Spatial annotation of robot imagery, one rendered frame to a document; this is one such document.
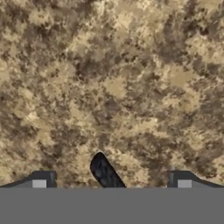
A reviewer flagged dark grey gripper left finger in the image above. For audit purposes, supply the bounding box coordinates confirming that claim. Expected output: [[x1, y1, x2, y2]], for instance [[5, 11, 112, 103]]
[[0, 170, 58, 189]]

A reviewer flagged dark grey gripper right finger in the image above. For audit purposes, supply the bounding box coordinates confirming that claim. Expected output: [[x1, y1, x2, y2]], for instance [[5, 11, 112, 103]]
[[167, 170, 224, 189]]

